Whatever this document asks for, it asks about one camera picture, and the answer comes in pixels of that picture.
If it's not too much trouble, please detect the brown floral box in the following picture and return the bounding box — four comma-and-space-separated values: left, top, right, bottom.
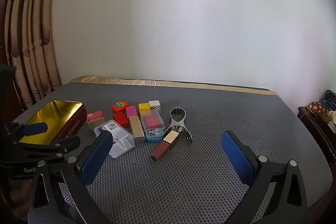
308, 101, 328, 117

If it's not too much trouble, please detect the clear box with red insert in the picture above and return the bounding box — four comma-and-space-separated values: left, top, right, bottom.
140, 111, 165, 130

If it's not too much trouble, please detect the small blue tin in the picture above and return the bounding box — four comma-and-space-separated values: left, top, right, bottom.
145, 128, 164, 144

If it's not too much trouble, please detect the silver metal opener tool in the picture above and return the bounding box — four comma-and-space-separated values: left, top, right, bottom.
169, 107, 193, 146

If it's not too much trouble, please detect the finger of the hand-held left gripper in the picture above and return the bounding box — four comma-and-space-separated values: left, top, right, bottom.
7, 122, 49, 144
10, 135, 81, 164

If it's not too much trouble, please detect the kraft cube box red label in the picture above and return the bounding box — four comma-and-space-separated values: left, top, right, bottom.
87, 110, 105, 132

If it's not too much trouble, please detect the red block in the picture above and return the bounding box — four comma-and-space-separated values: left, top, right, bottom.
113, 112, 130, 128

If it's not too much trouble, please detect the gold metal case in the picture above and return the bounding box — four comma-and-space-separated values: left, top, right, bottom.
128, 115, 145, 144

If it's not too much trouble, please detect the beige leaf print curtain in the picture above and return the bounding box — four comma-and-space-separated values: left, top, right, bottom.
4, 0, 62, 109

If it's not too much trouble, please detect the clear plastic box white label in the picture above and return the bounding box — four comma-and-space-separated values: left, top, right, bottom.
94, 120, 135, 159

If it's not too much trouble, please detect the grey mesh mat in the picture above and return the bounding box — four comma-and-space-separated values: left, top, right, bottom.
10, 81, 332, 224

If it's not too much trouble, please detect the red tin box gold inside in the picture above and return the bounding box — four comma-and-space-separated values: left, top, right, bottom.
20, 100, 87, 144

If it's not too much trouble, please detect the dark wooden side table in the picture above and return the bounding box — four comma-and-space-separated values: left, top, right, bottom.
298, 106, 336, 169

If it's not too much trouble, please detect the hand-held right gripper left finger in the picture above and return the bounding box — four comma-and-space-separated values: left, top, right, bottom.
28, 131, 114, 224

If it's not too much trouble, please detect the dark red cylinder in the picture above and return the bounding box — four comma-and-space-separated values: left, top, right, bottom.
150, 141, 171, 163

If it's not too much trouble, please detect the dark cable bundle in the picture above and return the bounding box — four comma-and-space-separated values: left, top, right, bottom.
322, 90, 336, 109

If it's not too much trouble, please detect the orange round tape measure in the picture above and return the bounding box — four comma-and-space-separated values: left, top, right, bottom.
112, 101, 126, 113

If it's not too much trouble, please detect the pink block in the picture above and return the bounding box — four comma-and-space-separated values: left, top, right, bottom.
125, 106, 138, 118

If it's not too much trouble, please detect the yellow block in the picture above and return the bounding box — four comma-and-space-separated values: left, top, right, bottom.
138, 102, 151, 114

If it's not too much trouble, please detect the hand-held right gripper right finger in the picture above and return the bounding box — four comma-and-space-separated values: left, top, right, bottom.
220, 130, 308, 224

